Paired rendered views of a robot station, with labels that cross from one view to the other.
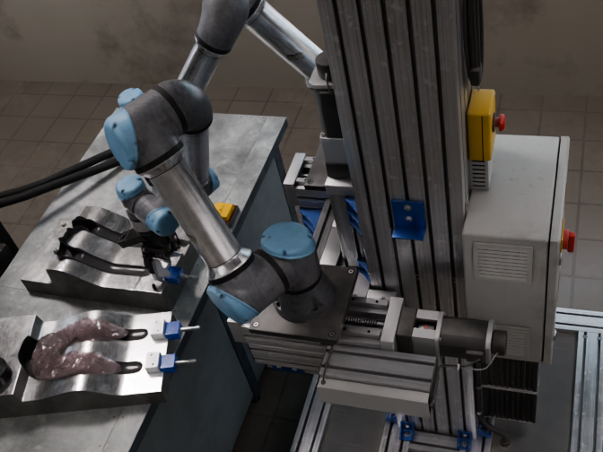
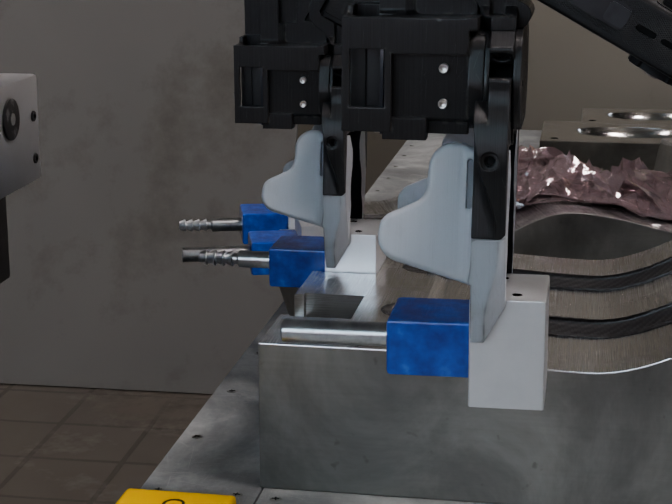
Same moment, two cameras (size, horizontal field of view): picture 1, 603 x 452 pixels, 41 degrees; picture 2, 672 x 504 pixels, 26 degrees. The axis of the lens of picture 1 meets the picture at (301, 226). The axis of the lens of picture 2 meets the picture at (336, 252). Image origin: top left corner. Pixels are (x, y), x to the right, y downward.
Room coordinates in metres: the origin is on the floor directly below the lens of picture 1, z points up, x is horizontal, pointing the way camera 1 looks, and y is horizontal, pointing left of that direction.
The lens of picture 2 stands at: (2.54, 0.10, 1.14)
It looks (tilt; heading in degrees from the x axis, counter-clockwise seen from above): 14 degrees down; 162
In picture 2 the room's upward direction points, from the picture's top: straight up
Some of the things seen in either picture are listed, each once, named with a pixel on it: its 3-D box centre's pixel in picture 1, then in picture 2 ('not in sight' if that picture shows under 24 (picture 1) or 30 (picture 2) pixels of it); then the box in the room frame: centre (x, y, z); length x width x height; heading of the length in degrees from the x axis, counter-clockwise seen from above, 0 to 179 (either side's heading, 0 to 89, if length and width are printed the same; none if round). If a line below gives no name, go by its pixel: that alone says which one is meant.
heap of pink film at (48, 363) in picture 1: (74, 347); (563, 180); (1.42, 0.68, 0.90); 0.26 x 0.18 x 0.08; 79
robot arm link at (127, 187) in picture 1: (135, 197); not in sight; (1.59, 0.40, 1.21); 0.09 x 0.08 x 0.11; 31
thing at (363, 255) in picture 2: (177, 275); (289, 260); (1.58, 0.38, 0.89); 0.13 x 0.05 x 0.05; 62
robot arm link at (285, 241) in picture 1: (288, 255); not in sight; (1.26, 0.05, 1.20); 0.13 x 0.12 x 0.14; 121
